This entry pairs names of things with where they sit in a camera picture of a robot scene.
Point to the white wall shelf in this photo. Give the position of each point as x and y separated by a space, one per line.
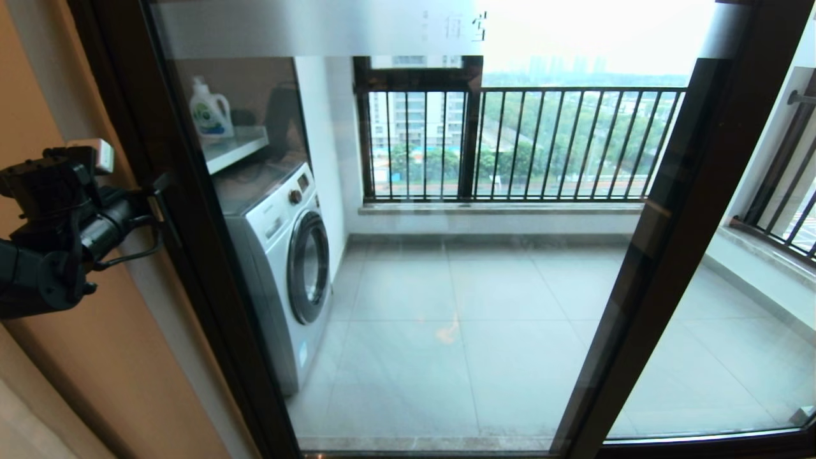
233 150

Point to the dark framed glass sliding door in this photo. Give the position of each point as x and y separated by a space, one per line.
220 287

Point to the dark framed fixed glass door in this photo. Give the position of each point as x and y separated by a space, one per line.
663 191

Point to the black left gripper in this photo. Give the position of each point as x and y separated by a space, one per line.
115 223

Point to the white laundry detergent bottle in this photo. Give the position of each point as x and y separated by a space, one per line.
210 118

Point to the dark brown cabinet niche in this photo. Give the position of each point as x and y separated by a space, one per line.
255 73

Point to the dark outer door frame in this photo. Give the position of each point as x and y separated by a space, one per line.
89 19

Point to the dark balcony window frame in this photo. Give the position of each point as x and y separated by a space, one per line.
472 140

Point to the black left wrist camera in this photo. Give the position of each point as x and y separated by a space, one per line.
44 185

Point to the white front-load washing machine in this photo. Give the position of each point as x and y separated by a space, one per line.
280 255

